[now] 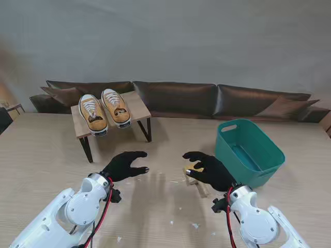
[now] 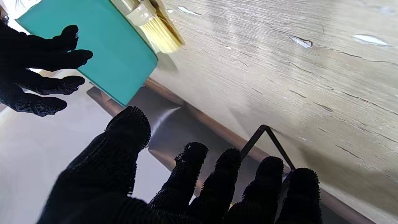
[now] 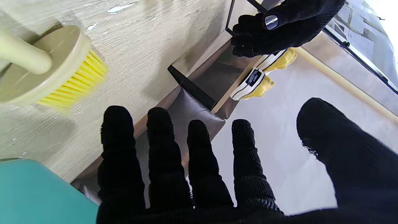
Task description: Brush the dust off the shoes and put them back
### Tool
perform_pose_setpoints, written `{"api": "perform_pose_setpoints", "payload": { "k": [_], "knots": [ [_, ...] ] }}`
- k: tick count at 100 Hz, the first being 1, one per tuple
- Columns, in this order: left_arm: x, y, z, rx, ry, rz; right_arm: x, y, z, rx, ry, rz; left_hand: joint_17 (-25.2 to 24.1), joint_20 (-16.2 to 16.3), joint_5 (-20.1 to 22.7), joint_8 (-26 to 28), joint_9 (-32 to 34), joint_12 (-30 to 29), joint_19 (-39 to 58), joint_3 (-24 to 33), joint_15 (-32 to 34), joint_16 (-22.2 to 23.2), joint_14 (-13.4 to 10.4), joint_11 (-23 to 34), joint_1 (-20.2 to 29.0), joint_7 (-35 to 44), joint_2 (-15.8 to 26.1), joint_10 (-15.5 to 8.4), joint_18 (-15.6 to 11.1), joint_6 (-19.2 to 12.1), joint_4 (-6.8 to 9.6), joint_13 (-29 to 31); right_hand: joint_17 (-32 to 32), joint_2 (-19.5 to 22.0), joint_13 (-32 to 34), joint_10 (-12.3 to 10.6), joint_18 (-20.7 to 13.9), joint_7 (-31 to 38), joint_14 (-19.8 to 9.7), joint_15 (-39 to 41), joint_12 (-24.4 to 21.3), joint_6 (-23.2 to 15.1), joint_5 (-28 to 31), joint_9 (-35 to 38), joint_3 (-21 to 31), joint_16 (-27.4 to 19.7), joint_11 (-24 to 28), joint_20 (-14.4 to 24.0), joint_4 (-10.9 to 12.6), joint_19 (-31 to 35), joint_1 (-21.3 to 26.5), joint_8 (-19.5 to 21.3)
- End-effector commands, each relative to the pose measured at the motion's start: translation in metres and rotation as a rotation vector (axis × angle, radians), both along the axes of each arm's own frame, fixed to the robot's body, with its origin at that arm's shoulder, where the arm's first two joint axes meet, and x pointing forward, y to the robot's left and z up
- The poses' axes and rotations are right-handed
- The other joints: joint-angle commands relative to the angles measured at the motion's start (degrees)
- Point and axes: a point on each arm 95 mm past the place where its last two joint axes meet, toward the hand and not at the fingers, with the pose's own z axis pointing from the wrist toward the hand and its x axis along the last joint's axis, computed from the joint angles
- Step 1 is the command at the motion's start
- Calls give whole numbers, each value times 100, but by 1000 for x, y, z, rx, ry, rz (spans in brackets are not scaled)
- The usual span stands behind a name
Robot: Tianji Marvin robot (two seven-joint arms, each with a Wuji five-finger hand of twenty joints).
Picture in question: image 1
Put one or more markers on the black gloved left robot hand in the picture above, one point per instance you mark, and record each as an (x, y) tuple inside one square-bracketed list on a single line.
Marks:
[(121, 165)]

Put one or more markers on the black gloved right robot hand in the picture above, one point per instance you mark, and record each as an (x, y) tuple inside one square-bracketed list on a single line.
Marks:
[(214, 173)]

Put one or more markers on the wooden brush yellow bristles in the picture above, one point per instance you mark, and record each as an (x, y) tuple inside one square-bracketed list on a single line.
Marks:
[(203, 191)]

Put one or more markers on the yellow canvas sneaker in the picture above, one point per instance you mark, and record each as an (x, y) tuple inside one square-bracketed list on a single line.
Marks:
[(95, 124), (121, 118)]

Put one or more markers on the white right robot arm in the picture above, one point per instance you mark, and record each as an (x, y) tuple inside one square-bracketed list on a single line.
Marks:
[(258, 219)]

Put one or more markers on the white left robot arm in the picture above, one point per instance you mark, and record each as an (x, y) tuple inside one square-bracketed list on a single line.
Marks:
[(77, 206)]

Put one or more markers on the green plastic basin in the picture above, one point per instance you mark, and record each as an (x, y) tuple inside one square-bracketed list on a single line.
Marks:
[(225, 144)]

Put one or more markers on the small wooden black-legged stand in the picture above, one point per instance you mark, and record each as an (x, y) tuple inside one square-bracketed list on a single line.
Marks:
[(138, 111)]

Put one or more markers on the brown leather sofa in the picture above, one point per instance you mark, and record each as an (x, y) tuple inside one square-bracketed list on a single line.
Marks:
[(175, 98)]

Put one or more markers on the brown leather throw pillow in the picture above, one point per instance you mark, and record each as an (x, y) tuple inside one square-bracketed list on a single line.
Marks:
[(62, 94), (282, 107)]

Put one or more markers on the light wooden cabinet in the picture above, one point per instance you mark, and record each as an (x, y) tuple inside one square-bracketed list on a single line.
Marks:
[(328, 127)]

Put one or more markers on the wooden side table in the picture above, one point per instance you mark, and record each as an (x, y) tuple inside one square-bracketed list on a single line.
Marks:
[(14, 106)]

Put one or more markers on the dark chair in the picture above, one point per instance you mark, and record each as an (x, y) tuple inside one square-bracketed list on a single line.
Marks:
[(3, 121)]

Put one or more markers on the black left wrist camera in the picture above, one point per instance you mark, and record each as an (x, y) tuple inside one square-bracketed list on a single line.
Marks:
[(117, 196)]

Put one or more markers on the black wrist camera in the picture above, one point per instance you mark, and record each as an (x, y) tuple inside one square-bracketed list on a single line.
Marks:
[(219, 205), (117, 196)]

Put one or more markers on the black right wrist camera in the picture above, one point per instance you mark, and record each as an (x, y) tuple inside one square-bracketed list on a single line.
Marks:
[(219, 205)]

